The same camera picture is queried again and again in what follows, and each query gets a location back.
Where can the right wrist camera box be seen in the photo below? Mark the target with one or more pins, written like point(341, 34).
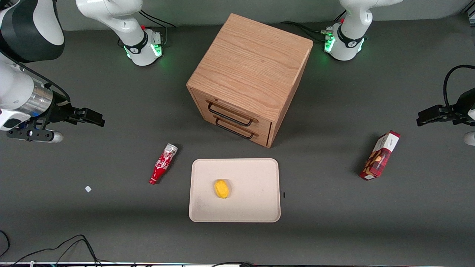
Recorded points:
point(37, 135)

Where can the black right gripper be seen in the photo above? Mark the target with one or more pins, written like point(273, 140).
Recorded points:
point(60, 111)

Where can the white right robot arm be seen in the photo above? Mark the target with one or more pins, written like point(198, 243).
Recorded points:
point(13, 85)

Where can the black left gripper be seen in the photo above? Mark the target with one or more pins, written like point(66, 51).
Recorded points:
point(461, 108)

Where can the red cookie box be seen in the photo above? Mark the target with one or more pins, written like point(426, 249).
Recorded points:
point(380, 155)

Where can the red coke bottle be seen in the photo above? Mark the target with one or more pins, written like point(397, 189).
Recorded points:
point(163, 163)

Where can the yellow lemon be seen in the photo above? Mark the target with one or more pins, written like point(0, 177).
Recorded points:
point(221, 189)

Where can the wooden drawer cabinet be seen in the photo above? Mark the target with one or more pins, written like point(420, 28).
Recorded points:
point(252, 66)

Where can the beige plastic tray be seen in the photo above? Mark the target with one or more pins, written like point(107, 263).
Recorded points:
point(252, 196)

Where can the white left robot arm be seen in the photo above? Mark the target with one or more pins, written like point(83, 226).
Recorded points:
point(349, 37)

